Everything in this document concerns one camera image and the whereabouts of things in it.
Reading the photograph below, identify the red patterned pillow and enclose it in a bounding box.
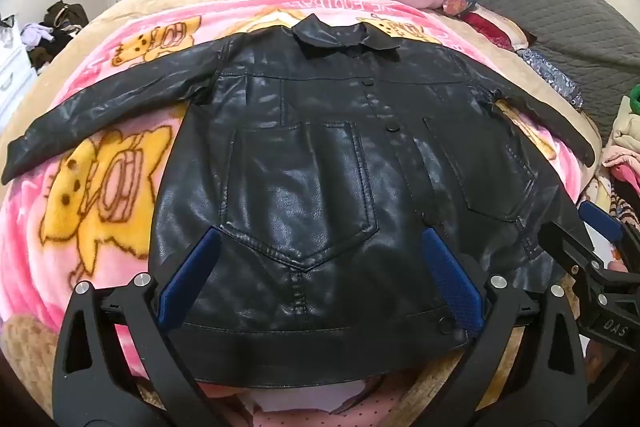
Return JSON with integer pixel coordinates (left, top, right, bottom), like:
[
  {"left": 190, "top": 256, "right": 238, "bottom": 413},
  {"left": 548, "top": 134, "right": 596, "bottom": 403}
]
[{"left": 465, "top": 4, "right": 531, "bottom": 52}]

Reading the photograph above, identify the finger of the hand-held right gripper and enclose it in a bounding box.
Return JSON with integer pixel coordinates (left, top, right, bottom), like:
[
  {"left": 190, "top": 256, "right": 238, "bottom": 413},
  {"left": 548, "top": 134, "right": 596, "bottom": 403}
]
[
  {"left": 540, "top": 219, "right": 606, "bottom": 278},
  {"left": 579, "top": 201, "right": 625, "bottom": 235}
]

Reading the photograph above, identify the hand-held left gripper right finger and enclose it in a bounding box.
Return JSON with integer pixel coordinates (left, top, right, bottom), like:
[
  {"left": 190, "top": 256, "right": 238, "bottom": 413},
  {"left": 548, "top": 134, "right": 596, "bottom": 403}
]
[{"left": 421, "top": 227, "right": 593, "bottom": 427}]

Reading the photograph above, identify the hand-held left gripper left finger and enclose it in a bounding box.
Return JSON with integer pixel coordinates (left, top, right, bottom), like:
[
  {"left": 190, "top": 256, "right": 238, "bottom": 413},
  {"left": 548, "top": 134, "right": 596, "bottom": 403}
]
[{"left": 52, "top": 227, "right": 223, "bottom": 427}]

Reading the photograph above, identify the brown bag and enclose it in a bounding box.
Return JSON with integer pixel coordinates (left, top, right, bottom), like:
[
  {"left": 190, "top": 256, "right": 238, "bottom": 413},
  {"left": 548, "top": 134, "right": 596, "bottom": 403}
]
[{"left": 45, "top": 1, "right": 91, "bottom": 30}]

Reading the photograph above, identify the white drawer chest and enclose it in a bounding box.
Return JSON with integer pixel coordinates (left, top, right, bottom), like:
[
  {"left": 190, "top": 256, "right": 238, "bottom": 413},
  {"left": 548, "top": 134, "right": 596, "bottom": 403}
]
[{"left": 0, "top": 14, "right": 38, "bottom": 118}]

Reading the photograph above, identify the black leather jacket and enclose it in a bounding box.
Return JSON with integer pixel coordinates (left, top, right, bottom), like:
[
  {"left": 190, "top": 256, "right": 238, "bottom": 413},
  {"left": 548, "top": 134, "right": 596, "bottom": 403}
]
[{"left": 0, "top": 13, "right": 596, "bottom": 390}]

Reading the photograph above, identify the grey quilted headboard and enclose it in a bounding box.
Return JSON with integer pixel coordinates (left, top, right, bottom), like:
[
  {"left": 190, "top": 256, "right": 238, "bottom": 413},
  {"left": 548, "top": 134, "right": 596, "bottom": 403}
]
[{"left": 430, "top": 0, "right": 640, "bottom": 142}]

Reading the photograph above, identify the purple cloth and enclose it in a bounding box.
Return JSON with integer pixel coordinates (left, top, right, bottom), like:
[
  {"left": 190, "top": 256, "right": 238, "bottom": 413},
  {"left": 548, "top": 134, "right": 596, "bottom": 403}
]
[{"left": 21, "top": 23, "right": 53, "bottom": 50}]

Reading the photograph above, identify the blue patterned cloth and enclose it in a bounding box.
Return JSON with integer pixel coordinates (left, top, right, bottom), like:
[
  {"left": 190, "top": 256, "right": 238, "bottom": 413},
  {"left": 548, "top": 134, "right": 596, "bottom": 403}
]
[{"left": 517, "top": 48, "right": 586, "bottom": 110}]

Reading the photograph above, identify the pink printed blanket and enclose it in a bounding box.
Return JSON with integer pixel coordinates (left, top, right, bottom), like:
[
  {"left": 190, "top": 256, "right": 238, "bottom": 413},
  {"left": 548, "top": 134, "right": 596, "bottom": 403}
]
[{"left": 0, "top": 0, "right": 601, "bottom": 388}]

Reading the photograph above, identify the pink dotted cloth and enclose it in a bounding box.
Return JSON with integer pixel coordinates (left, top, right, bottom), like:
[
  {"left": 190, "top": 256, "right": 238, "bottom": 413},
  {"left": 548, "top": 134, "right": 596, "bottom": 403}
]
[{"left": 240, "top": 379, "right": 451, "bottom": 427}]

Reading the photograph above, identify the brown fuzzy cloth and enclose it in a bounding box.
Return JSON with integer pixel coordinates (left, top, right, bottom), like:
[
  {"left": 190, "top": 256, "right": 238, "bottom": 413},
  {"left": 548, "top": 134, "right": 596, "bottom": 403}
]
[{"left": 0, "top": 312, "right": 68, "bottom": 413}]

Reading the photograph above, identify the dark clothes pile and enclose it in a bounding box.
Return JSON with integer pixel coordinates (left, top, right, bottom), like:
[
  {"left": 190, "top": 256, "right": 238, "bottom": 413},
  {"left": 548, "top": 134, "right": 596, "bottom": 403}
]
[{"left": 27, "top": 26, "right": 83, "bottom": 68}]

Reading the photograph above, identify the pile of printed clothes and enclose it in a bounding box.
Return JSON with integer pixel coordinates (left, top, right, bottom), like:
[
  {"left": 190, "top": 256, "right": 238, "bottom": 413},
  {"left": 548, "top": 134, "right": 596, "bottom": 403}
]
[{"left": 585, "top": 94, "right": 640, "bottom": 258}]

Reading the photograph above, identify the beige bed sheet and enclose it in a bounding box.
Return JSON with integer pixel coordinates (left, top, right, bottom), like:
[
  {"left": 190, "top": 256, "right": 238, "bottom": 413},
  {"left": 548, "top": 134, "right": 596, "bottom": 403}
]
[{"left": 0, "top": 0, "right": 603, "bottom": 427}]

